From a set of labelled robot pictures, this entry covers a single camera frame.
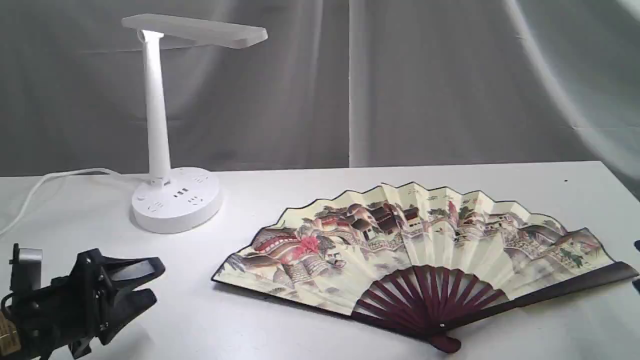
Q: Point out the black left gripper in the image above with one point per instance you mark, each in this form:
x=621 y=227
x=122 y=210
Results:
x=72 y=310

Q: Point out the painted paper folding fan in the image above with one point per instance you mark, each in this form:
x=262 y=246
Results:
x=419 y=262

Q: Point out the white desk lamp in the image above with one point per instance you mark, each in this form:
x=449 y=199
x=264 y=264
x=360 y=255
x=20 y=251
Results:
x=175 y=200

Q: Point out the grey backdrop curtain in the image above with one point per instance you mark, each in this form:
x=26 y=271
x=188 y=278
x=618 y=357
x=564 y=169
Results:
x=338 y=83

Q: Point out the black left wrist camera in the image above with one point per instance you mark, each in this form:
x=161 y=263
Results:
x=26 y=269

